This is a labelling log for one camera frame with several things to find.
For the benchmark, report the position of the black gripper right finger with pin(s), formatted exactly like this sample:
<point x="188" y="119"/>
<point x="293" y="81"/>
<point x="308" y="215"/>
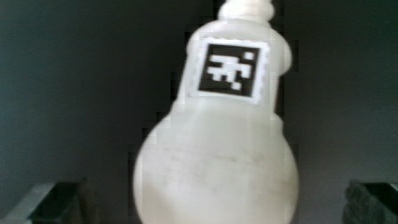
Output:
<point x="372" y="203"/>

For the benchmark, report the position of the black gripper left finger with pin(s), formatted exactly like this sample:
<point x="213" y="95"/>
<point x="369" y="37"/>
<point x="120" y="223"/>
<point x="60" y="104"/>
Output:
<point x="58" y="204"/>

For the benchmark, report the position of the white lamp bulb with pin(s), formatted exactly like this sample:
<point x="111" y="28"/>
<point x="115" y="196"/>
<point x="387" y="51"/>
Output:
<point x="216" y="170"/>

